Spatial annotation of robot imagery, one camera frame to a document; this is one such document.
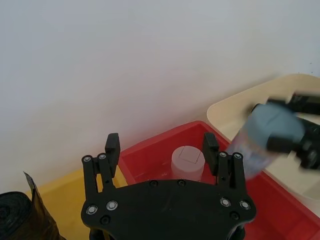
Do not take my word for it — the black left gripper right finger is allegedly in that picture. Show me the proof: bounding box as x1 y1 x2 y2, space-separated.
201 132 249 201

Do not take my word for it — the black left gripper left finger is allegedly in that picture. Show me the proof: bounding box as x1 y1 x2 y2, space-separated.
81 132 121 201

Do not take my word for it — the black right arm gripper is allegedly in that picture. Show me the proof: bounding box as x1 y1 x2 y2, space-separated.
265 91 320 171

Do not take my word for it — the clear bottle with blue-grey cap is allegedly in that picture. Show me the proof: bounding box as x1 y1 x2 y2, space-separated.
225 103 306 180

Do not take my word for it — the clear bottle with grey cap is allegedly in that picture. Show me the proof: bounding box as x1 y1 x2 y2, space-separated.
170 145 206 181

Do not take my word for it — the cream plastic bin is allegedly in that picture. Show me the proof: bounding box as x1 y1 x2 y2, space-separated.
206 73 320 210

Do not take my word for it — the yellow plastic bin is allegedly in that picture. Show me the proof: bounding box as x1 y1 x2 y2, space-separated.
24 163 130 240

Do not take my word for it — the red plastic bin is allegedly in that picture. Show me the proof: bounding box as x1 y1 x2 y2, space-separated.
117 120 320 240

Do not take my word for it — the brown foil pouch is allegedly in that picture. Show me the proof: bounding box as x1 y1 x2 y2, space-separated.
23 170 66 240

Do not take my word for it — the black bag roll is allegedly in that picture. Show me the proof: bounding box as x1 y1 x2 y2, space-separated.
0 191 34 240

